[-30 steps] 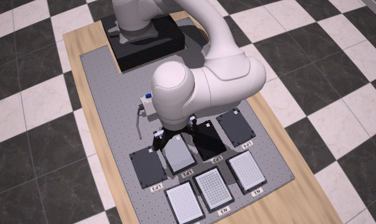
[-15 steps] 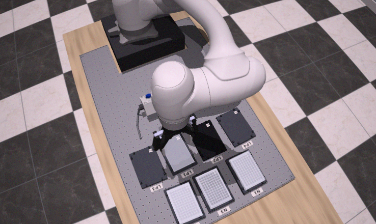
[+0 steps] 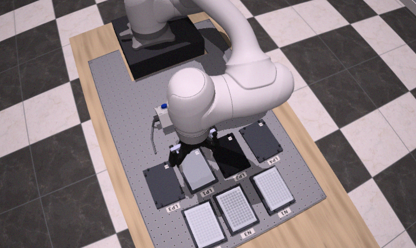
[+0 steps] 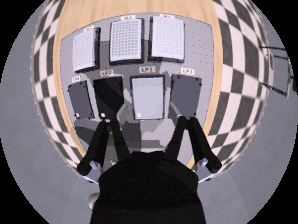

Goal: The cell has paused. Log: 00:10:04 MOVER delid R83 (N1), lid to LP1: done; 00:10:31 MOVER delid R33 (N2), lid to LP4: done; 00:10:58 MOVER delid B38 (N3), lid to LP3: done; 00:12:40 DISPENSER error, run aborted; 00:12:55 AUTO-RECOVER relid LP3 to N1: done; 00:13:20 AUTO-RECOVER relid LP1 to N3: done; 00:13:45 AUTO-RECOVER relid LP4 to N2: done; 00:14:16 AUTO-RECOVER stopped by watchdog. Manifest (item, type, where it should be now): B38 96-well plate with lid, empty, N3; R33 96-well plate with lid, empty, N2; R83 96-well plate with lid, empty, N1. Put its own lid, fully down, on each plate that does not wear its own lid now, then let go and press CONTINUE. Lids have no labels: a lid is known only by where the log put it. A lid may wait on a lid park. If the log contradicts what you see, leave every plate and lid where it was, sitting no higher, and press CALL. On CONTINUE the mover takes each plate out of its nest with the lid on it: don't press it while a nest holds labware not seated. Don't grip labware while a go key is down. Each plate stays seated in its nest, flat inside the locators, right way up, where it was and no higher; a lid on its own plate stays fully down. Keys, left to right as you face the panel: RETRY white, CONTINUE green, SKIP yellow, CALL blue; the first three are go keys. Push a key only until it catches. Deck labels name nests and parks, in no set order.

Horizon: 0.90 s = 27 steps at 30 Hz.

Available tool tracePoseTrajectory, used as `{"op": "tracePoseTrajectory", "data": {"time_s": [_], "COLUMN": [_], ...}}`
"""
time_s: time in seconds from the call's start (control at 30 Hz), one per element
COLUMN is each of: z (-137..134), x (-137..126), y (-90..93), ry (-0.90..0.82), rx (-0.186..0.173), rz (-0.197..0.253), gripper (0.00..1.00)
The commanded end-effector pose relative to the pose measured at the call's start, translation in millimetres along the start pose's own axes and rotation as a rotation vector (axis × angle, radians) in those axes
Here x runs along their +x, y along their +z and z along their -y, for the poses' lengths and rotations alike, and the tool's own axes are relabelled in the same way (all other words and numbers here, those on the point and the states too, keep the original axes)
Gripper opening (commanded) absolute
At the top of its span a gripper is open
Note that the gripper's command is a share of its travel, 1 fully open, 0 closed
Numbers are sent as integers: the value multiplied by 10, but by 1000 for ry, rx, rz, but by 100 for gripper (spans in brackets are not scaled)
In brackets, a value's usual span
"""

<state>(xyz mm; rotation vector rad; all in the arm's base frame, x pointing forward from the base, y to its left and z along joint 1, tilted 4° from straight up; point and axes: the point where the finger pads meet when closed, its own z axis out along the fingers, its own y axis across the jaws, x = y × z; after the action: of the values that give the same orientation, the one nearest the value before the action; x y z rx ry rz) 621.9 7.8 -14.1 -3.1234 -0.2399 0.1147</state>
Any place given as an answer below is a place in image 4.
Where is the white button panel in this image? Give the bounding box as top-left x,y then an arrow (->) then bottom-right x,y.
105,139 -> 161,163

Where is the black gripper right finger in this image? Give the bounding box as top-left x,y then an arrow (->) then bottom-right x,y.
156,102 -> 222,183

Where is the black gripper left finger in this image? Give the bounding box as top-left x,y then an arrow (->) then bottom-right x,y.
77,104 -> 139,184

